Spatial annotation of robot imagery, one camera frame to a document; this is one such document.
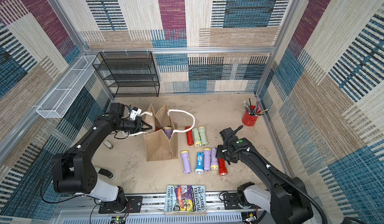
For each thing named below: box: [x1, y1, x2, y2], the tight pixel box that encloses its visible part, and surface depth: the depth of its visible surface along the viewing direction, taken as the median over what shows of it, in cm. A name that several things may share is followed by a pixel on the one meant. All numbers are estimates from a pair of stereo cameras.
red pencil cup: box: [241, 105, 262, 127], surface depth 99 cm
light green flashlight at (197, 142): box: [193, 127, 202, 148], surface depth 94 cm
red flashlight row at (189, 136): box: [185, 126, 194, 146], surface depth 96 cm
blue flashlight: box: [195, 152, 204, 175], surface depth 85 cm
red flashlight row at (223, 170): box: [218, 158, 228, 176], surface depth 84 cm
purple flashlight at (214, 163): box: [210, 147, 219, 170], surface depth 85 cm
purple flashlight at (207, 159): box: [203, 148, 212, 172], surface depth 87 cm
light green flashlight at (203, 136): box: [198, 126, 208, 146], surface depth 96 cm
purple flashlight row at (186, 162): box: [181, 150, 192, 174], surface depth 86 cm
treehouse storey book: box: [164, 184, 207, 216], surface depth 74 cm
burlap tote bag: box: [143, 104, 179, 161], surface depth 86 cm
